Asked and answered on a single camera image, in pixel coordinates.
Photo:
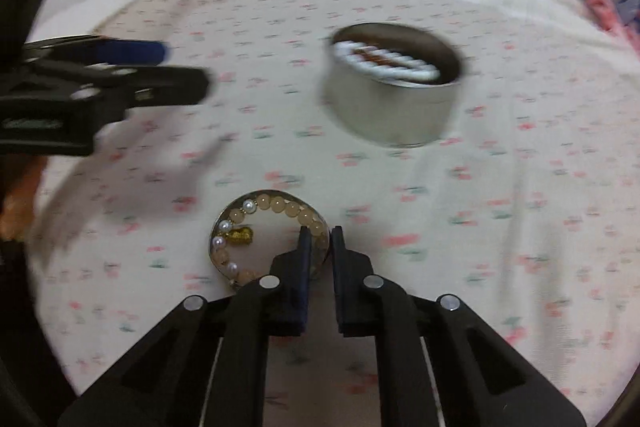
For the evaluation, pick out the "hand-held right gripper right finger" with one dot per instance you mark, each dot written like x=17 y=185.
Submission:
x=342 y=287

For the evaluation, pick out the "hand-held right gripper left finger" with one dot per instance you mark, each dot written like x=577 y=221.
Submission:
x=300 y=287

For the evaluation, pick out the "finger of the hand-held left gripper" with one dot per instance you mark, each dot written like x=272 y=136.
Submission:
x=135 y=51
x=165 y=84

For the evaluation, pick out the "round metal tin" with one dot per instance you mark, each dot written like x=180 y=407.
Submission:
x=390 y=112

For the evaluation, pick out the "person's left hand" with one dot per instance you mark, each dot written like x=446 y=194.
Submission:
x=20 y=197

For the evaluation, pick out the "pink cloth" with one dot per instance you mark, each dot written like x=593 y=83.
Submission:
x=605 y=12

